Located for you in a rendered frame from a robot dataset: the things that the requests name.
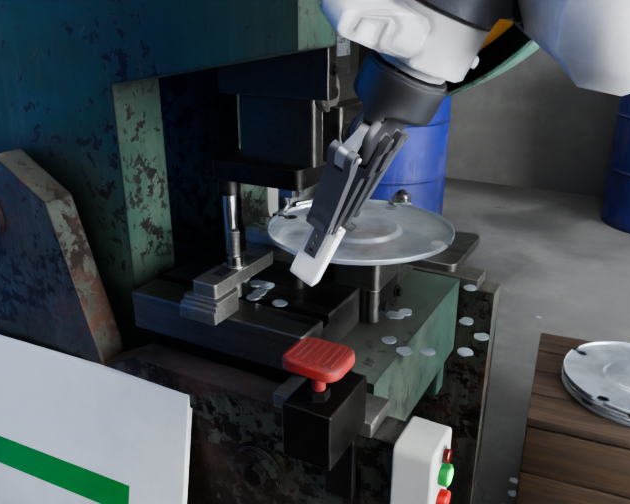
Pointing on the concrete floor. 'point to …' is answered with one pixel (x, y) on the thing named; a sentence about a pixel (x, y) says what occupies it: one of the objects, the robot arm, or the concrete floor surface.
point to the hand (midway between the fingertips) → (316, 250)
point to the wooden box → (577, 444)
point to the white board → (76, 430)
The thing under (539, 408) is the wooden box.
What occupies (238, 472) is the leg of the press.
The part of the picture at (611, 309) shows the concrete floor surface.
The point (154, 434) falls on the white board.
